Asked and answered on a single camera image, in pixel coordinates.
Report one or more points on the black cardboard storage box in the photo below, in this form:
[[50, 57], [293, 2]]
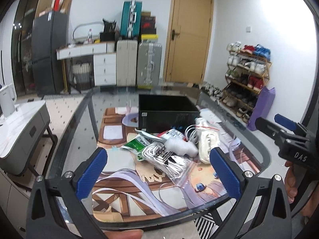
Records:
[[159, 113]]

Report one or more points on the white drawer desk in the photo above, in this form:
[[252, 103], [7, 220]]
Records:
[[101, 56]]

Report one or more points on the wooden door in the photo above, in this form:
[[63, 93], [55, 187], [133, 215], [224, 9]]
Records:
[[188, 40]]

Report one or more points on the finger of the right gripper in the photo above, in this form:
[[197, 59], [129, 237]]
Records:
[[295, 127], [271, 130]]

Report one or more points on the person's right hand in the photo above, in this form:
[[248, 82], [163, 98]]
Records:
[[291, 190]]

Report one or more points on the grey side cabinet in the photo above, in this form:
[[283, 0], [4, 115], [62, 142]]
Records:
[[20, 135]]

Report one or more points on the adidas bagged white cloth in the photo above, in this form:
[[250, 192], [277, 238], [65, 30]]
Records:
[[175, 167]]

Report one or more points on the wicker laundry basket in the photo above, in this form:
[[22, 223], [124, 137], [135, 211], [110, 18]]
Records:
[[82, 73]]

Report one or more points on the beige suitcase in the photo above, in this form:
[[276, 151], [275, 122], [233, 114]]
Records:
[[126, 62]]

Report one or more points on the red white mask packet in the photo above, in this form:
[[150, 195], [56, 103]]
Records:
[[172, 133]]

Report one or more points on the black refrigerator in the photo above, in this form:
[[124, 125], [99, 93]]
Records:
[[49, 33]]

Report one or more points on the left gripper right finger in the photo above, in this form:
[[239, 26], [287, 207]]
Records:
[[272, 218]]

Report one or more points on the purple shopping bag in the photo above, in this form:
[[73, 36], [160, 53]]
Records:
[[264, 103]]

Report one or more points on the teal suitcase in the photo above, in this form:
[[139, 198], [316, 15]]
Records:
[[131, 19]]

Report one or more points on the silver suitcase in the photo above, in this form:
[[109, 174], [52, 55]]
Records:
[[148, 64]]

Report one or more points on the white power strip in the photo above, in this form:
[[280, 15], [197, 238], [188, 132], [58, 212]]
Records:
[[208, 138]]

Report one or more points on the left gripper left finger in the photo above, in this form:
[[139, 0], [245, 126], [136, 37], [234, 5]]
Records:
[[44, 217]]

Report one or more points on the anime print table mat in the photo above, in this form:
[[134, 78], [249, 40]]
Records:
[[154, 175]]

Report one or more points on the bamboo shoe rack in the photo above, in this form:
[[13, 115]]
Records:
[[248, 72]]

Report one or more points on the green medicine sachet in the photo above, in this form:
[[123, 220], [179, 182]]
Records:
[[136, 146]]

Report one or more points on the white plush toy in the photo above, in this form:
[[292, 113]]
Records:
[[181, 147]]

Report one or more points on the person's left hand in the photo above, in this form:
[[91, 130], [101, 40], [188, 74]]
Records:
[[128, 234]]

